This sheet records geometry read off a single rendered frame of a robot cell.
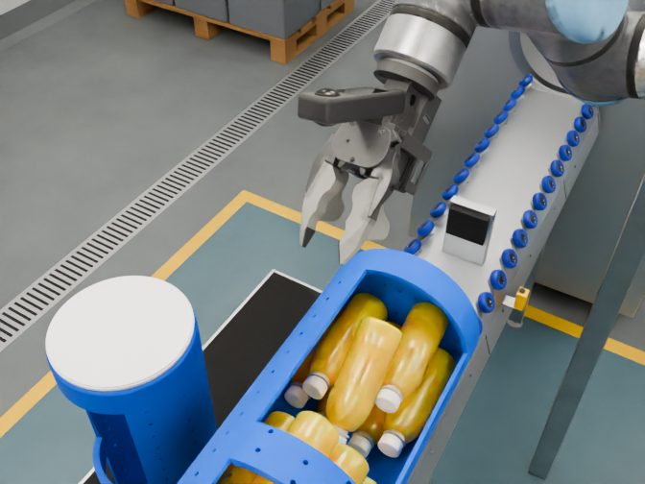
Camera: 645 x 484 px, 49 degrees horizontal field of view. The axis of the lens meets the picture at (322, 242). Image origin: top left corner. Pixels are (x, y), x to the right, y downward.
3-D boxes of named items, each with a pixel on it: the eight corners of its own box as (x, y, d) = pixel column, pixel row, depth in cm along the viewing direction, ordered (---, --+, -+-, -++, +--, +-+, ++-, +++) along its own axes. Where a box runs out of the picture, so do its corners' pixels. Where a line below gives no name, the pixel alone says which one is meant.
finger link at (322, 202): (327, 257, 80) (373, 188, 79) (297, 244, 76) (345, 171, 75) (311, 243, 82) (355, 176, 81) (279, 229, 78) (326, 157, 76)
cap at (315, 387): (327, 377, 116) (322, 386, 115) (330, 393, 118) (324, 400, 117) (307, 370, 118) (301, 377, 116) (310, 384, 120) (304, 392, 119)
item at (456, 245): (486, 259, 165) (497, 208, 154) (479, 271, 162) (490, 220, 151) (445, 245, 168) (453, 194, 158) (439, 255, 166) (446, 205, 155)
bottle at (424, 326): (405, 302, 129) (364, 379, 117) (441, 302, 125) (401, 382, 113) (418, 330, 132) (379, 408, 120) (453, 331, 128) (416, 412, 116)
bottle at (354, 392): (408, 335, 115) (362, 445, 110) (394, 336, 122) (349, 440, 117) (370, 316, 114) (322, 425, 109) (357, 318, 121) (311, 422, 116)
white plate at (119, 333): (97, 261, 149) (98, 265, 150) (13, 363, 130) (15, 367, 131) (218, 294, 142) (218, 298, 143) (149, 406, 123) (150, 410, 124)
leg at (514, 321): (524, 321, 272) (562, 194, 228) (519, 331, 268) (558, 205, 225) (510, 315, 274) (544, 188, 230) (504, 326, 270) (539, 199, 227)
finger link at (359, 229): (388, 277, 75) (407, 193, 77) (358, 264, 71) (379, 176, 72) (363, 273, 77) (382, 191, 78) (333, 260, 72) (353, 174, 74)
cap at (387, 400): (376, 385, 117) (371, 394, 116) (396, 387, 114) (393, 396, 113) (384, 401, 119) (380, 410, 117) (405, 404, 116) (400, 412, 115)
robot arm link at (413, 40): (442, 19, 70) (368, 9, 76) (422, 65, 70) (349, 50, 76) (479, 60, 77) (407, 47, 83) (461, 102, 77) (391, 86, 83)
